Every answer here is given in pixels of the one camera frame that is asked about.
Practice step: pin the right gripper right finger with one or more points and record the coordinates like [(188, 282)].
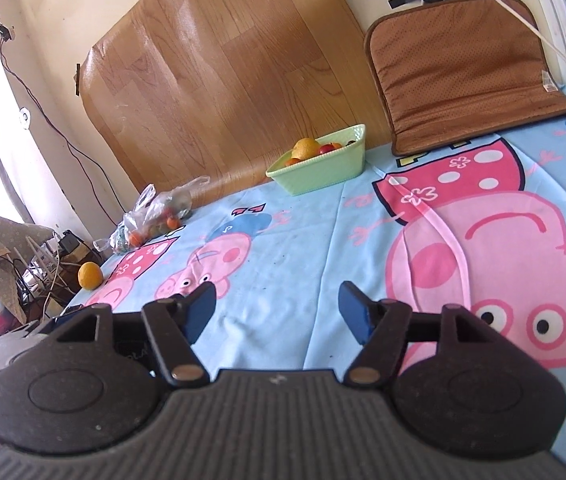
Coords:
[(452, 380)]

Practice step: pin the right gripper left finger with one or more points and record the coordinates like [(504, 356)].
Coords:
[(101, 375)]

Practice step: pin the yellow orange on bedside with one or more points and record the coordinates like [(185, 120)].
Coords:
[(90, 276)]

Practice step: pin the Peppa Pig blue bedsheet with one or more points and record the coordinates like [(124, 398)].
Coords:
[(482, 225)]

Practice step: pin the beige folded fabric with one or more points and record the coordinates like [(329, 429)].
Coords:
[(18, 244)]

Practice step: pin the clear plastic bag of tomatoes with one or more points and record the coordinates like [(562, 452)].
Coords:
[(155, 214)]

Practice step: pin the light green plastic basket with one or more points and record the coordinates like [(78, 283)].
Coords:
[(323, 170)]

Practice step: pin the large red cherry tomato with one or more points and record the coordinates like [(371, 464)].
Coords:
[(326, 148)]

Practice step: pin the mandarin orange near basket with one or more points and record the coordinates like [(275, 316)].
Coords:
[(292, 161)]

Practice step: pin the yellow lemon in basket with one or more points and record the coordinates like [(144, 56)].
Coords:
[(305, 149)]

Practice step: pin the brown seat cushion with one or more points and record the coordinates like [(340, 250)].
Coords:
[(454, 70)]

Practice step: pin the wooden laminate board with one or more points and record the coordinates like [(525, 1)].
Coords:
[(180, 89)]

